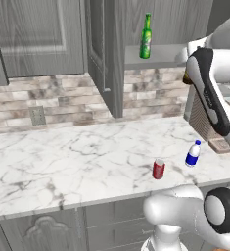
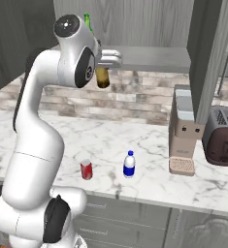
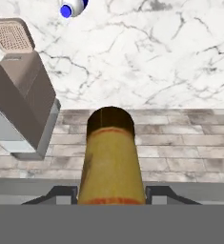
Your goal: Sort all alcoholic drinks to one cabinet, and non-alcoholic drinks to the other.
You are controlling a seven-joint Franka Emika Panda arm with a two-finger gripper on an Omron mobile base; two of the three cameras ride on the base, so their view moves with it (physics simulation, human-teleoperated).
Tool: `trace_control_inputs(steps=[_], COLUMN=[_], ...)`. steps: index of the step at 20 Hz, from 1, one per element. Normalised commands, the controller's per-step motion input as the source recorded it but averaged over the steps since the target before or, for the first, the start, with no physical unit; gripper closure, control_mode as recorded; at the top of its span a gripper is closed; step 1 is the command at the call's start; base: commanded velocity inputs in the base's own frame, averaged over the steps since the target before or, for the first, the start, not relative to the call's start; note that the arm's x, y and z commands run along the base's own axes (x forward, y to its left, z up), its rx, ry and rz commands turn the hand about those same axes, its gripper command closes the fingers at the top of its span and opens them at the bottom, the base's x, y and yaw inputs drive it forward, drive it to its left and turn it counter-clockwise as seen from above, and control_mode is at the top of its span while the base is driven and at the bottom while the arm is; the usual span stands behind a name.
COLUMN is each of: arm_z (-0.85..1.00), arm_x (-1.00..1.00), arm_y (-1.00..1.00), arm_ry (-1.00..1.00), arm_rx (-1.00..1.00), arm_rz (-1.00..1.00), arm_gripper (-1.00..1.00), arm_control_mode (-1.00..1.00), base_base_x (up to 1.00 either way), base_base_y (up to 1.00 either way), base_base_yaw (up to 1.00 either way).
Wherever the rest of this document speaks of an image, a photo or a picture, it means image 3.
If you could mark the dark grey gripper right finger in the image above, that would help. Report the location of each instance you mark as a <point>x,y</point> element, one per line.
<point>159,194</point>

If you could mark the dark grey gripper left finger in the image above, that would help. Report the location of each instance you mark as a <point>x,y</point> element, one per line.
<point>62,194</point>

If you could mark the yellow can with brown top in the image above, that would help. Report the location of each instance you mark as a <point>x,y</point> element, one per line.
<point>111,158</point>

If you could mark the brown and grey kitchen appliance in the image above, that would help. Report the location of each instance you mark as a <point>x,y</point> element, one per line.
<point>21,92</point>

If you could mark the white bottle with blue cap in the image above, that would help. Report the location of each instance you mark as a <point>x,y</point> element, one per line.
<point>72,7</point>

